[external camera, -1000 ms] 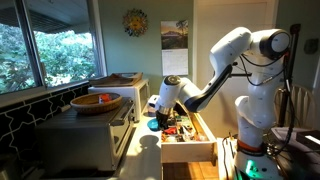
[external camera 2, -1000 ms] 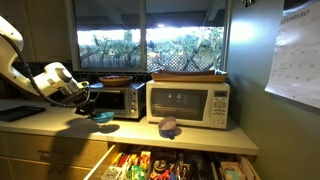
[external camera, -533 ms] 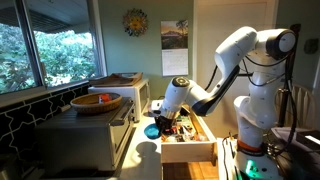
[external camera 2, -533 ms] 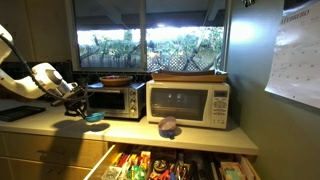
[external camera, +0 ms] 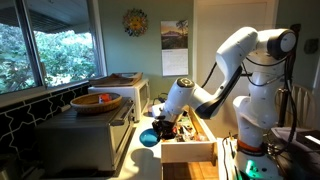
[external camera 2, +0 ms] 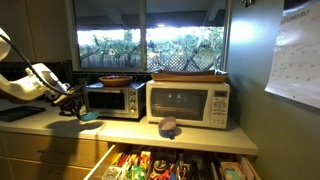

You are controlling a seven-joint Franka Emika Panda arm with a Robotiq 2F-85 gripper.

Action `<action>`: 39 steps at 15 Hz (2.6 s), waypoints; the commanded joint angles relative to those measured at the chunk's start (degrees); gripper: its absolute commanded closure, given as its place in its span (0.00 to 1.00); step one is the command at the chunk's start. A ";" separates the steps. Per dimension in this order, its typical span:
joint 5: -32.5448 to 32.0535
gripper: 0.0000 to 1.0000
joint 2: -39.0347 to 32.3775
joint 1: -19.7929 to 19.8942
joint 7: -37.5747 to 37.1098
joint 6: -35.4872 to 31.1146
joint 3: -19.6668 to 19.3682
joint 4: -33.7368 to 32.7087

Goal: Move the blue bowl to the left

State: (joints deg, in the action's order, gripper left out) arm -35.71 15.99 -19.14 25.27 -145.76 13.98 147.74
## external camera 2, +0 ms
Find metal drawer handle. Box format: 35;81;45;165
37;150;67;161

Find silver toaster oven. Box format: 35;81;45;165
83;82;147;120

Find wicker basket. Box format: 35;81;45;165
99;75;134;88

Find sleeved robot cable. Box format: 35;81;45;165
0;33;73;96

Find wooden serving tray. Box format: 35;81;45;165
150;68;229;84

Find window with grey frame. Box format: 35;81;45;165
64;0;232;73

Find orange drawer item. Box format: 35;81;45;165
139;150;152;172

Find white microwave oven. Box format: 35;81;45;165
145;79;231;130

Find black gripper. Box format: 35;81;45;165
54;87;89;120

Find tan cardboard box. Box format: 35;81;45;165
219;161;247;180

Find green drawer item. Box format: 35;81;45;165
126;164;148;180

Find purple bowl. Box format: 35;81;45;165
157;116;178;140

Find round black tape roll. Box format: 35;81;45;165
153;159;168;173

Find paper wall calendar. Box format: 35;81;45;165
264;0;320;110

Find flat black tray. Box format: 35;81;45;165
0;105;47;123

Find red handled scissors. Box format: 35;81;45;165
149;169;175;180

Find open wooden drawer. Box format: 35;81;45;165
83;143;262;180

